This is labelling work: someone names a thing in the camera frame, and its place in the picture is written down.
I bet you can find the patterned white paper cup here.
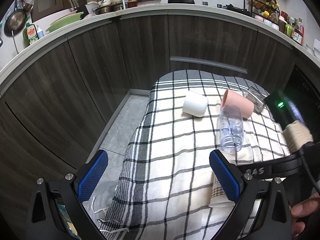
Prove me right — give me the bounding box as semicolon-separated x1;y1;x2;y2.
208;175;235;208

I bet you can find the grey square glass cup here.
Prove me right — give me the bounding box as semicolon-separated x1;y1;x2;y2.
244;86;266;114

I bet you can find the clear plastic bottle cup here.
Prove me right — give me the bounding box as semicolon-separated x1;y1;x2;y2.
219;105;244;154

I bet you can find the pink plastic cup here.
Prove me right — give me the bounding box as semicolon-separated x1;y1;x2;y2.
220;89;254;119

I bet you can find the person's hand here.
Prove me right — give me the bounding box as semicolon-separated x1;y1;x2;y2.
291;192;319;237

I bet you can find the black white checkered tablecloth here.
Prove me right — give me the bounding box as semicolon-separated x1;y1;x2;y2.
96;69;292;240

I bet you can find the red label sauce bottle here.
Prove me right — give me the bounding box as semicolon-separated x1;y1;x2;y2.
292;18;304;46

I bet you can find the green dish soap bottle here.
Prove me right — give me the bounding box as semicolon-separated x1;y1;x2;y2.
23;22;39;46

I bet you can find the green plastic basin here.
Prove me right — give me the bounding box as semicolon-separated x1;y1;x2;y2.
46;12;84;33

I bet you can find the hanging steel frying pan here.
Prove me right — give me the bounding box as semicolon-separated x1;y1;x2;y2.
4;0;27;37

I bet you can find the grey drawer handle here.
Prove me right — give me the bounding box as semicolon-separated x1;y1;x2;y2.
170;56;248;74

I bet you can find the black wire spice rack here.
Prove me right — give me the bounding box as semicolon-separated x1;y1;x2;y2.
243;0;280;24

